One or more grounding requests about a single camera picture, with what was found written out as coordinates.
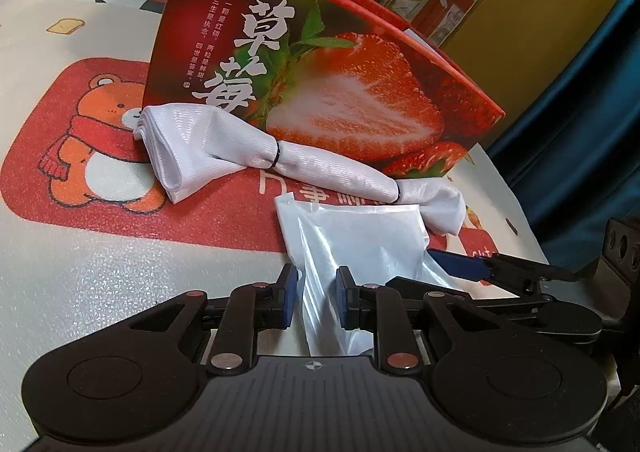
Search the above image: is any red strawberry cardboard box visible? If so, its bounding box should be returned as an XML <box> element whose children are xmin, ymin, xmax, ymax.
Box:
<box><xmin>143</xmin><ymin>0</ymin><xmax>503</xmax><ymax>178</ymax></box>

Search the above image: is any blue curtain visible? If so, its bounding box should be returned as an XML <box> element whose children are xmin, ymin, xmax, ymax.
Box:
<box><xmin>488</xmin><ymin>0</ymin><xmax>639</xmax><ymax>271</ymax></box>

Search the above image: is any cartoon bear table mat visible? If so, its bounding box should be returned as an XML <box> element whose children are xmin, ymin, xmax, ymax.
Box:
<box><xmin>0</xmin><ymin>0</ymin><xmax>551</xmax><ymax>452</ymax></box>

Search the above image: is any clear plastic zip bag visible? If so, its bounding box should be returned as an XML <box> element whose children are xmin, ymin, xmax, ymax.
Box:
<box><xmin>274</xmin><ymin>193</ymin><xmax>461</xmax><ymax>356</ymax></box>

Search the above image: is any white tied cloth roll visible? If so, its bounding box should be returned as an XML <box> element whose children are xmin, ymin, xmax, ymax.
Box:
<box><xmin>134</xmin><ymin>103</ymin><xmax>466</xmax><ymax>235</ymax></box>

